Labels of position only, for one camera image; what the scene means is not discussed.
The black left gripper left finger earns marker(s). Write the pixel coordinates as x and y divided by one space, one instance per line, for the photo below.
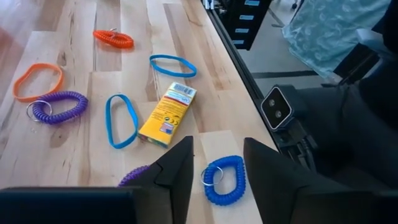
174 186

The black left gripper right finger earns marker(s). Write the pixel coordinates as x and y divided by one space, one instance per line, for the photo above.
280 199

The purple coil wristband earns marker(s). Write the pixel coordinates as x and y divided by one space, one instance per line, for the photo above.
81 104
133 175

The orange coil wristband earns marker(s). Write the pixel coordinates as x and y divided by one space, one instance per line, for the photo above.
124 42

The blue coil wristband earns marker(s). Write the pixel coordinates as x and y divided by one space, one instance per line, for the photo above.
238 177

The yellow crayon box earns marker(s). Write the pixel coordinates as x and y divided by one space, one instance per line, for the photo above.
168 115

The blue rubber band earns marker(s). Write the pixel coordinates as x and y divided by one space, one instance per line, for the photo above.
169 74
107 121

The person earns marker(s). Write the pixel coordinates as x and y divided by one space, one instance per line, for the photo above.
357 130

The teal patterned cloth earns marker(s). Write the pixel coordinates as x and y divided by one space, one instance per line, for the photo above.
329 31

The black drawer cabinet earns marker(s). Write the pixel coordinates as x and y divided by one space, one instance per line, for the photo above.
258 25

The orange rubber band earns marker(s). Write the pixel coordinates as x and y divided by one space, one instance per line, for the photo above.
40 65

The black aluminium frame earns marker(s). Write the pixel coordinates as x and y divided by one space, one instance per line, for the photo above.
240 62

